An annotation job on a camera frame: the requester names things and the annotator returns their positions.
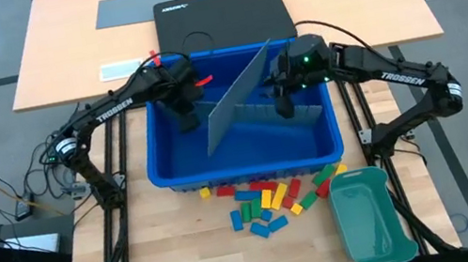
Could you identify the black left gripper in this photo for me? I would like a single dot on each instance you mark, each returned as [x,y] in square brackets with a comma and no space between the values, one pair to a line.
[176,83]

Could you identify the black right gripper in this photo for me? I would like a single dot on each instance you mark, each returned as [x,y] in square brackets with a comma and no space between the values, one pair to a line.
[307,57]

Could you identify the long grey slotted divider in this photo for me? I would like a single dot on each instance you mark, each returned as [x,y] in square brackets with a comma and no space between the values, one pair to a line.
[270,117]

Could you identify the short grey slotted divider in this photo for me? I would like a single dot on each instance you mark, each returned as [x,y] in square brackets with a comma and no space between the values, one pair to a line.
[233,98]

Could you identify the large blue plastic bin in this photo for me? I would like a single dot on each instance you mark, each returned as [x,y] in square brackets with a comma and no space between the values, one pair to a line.
[265,145]

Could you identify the teal plastic basket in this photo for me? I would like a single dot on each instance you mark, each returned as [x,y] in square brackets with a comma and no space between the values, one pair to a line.
[368,223]

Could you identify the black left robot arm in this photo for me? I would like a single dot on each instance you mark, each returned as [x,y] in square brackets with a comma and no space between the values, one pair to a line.
[116,109]

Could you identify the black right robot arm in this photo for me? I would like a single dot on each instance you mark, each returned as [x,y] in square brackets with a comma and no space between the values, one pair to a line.
[401,76]

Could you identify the white-edged grey phone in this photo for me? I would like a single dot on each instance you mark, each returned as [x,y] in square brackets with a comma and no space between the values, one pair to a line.
[119,70]

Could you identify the black closed laptop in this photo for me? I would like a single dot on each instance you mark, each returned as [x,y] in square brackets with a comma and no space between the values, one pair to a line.
[224,13]

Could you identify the flat grey sheet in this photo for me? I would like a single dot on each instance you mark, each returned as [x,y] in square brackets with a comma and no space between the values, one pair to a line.
[133,10]

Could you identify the long red block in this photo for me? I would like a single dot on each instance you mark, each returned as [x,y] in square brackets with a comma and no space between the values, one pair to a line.
[263,186]

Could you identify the long green block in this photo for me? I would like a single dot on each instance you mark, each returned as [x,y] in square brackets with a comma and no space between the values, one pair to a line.
[323,175]

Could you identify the red rectangular block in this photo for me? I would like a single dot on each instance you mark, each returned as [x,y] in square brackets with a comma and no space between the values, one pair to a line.
[294,187]
[324,188]
[225,191]

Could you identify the long yellow block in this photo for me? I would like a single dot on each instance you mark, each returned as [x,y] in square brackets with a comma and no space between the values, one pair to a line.
[279,196]

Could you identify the small yellow cube block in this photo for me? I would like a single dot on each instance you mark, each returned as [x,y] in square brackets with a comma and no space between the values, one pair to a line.
[296,208]
[205,193]

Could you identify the long blue block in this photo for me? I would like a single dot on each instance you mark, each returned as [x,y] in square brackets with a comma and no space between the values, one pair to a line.
[247,194]

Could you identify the small red cube block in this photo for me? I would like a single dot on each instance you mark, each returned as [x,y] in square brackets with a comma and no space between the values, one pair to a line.
[288,202]

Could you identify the green rectangular block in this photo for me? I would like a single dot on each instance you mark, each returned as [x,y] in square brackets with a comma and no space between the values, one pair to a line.
[246,212]
[308,200]
[256,207]

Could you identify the small blue cube block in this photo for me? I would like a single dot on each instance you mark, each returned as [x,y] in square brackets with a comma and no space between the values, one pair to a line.
[266,215]

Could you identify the black power strip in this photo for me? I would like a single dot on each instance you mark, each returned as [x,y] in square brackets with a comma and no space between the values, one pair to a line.
[52,154]

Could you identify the black power adapter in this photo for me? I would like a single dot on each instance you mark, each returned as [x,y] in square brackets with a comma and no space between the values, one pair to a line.
[24,209]

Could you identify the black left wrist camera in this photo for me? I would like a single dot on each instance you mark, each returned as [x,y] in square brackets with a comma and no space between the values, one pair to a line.
[188,120]

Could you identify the grey metal mount bracket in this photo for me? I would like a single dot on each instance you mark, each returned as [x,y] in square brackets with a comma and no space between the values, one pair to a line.
[77,189]
[365,135]

